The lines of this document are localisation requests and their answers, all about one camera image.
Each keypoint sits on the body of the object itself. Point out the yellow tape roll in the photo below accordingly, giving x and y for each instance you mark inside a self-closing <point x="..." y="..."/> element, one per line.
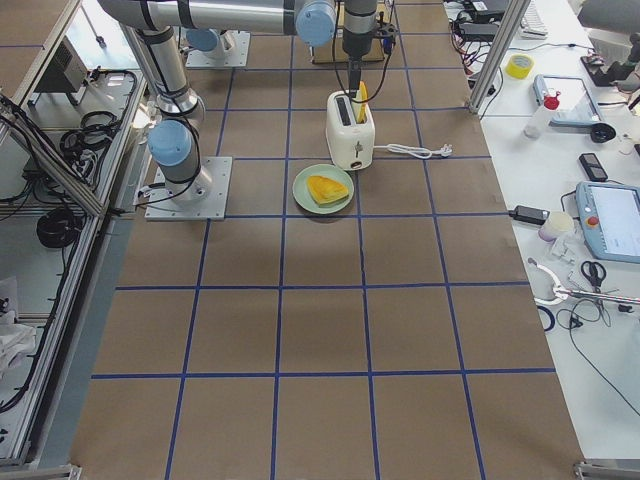
<point x="519" y="66"/>

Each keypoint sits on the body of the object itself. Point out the blue teach pendant near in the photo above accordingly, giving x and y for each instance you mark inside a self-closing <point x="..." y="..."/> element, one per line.
<point x="608" y="214"/>

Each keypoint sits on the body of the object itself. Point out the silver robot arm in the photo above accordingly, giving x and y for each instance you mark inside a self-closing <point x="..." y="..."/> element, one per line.
<point x="150" y="30"/>
<point x="357" y="25"/>

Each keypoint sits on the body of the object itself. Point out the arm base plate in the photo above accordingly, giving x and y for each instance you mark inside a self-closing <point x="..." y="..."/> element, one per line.
<point x="217" y="49"/>
<point x="206" y="198"/>

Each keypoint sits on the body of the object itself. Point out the black power adapter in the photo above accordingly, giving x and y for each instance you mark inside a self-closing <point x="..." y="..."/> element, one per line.
<point x="530" y="215"/>

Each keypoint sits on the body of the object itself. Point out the yellow bread piece on plate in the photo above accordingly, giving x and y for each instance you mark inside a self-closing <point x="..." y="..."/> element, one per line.
<point x="325" y="191"/>

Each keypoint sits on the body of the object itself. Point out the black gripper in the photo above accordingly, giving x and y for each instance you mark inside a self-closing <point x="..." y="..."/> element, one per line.
<point x="356" y="44"/>

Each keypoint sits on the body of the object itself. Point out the light green plate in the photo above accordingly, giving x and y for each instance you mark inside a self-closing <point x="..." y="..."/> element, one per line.
<point x="303" y="198"/>

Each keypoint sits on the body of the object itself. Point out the black scissors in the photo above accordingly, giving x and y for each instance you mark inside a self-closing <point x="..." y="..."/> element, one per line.
<point x="595" y="273"/>

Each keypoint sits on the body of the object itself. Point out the red capped squeeze bottle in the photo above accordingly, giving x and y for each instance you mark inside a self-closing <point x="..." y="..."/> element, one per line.
<point x="543" y="116"/>

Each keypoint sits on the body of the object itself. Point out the aluminium frame post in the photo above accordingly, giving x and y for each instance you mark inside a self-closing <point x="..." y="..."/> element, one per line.
<point x="506" y="31"/>

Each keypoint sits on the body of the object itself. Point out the blue teach pendant far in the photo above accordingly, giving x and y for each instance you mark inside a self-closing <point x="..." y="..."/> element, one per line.
<point x="577" y="107"/>

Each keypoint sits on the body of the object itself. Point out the bread slice in toaster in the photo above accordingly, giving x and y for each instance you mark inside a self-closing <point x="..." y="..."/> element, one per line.
<point x="360" y="104"/>

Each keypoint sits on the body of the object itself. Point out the white toaster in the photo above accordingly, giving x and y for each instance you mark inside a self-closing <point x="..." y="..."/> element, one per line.
<point x="350" y="143"/>

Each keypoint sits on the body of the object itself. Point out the blue teach pendant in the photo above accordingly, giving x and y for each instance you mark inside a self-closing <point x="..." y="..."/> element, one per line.
<point x="577" y="107"/>
<point x="608" y="214"/>

